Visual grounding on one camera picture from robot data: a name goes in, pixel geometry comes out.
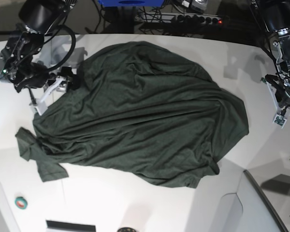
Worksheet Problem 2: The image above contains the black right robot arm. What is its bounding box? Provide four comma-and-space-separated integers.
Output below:
0, 0, 80, 115

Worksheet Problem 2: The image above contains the grey monitor frame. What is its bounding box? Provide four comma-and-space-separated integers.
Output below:
244, 170, 288, 232

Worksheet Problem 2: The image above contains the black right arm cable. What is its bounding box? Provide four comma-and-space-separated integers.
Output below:
0, 24, 77, 107

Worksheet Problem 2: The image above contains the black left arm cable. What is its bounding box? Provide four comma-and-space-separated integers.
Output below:
248, 0, 281, 80

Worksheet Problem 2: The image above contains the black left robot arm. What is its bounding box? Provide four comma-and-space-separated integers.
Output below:
249, 0, 290, 127

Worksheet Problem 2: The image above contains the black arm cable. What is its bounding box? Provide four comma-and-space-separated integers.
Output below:
0, 24, 77, 107
248, 0, 281, 80

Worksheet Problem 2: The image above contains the green red emergency button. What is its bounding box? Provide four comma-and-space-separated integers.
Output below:
14, 197, 28, 210

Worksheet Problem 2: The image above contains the dark green t-shirt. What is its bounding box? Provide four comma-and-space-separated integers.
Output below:
16, 42, 249, 188

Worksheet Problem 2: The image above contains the black round knob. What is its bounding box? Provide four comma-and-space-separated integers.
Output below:
117, 227, 137, 232

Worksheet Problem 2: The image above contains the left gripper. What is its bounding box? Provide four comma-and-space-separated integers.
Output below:
261, 74, 290, 127

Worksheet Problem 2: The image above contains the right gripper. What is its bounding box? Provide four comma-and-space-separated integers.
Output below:
13, 62, 80, 116

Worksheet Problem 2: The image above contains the white power strip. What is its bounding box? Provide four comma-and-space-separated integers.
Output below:
136, 12, 224, 26

